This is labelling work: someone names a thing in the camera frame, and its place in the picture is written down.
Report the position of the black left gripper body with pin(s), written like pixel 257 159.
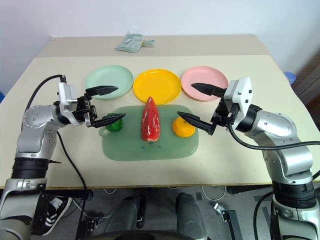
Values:
pixel 83 110

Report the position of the orange toy fruit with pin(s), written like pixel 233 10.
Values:
pixel 181 130

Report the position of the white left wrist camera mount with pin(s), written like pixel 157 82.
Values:
pixel 66 97

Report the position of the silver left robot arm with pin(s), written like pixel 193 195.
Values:
pixel 37 120

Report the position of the red pepper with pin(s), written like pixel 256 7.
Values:
pixel 150 120

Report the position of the green vegetable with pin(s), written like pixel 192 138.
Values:
pixel 115 127

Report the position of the metal caster wheel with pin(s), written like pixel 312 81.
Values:
pixel 218 208

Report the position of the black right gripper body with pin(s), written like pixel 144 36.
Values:
pixel 226 115

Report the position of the mint green plate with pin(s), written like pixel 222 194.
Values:
pixel 107 77

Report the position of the yellow plate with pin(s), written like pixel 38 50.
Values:
pixel 156 85

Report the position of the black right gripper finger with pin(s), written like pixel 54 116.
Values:
pixel 197 123
pixel 206 88

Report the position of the translucent green cutting mat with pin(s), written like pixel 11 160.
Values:
pixel 162 147

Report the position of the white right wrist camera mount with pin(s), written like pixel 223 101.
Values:
pixel 241 92

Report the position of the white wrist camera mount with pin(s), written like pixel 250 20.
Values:
pixel 66 97
pixel 241 92

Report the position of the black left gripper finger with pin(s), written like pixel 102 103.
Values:
pixel 110 119
pixel 102 90

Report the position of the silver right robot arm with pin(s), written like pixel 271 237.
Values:
pixel 275 125

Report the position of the black metal frame leg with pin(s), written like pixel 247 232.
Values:
pixel 230 225

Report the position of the blue round object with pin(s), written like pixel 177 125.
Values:
pixel 2 96
pixel 290 78

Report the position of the clear green plastic bag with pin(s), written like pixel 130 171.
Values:
pixel 130 42

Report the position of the black and white sneaker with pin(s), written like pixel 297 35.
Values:
pixel 56 212

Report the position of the pink plate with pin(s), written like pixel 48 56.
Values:
pixel 200 76

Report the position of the dark rounded shape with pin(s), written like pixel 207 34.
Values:
pixel 191 215
pixel 131 210

